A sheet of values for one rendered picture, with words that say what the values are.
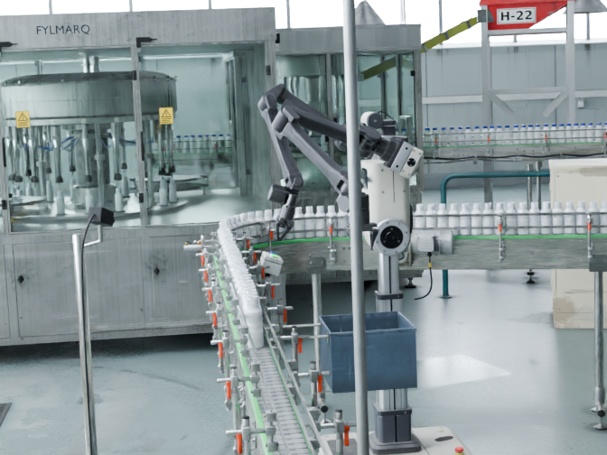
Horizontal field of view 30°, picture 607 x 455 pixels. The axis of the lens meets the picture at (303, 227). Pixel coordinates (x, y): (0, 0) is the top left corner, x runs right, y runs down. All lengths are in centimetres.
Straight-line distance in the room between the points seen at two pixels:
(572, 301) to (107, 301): 330
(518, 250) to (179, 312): 276
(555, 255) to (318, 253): 125
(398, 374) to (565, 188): 436
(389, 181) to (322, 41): 513
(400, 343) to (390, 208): 79
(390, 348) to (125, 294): 400
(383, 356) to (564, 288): 441
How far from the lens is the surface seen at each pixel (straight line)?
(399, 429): 491
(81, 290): 346
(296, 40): 967
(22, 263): 787
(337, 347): 404
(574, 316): 843
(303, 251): 611
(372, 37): 977
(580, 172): 827
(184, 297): 785
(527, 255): 604
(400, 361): 409
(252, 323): 359
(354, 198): 194
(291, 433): 275
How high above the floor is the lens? 183
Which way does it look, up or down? 7 degrees down
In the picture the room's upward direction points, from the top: 2 degrees counter-clockwise
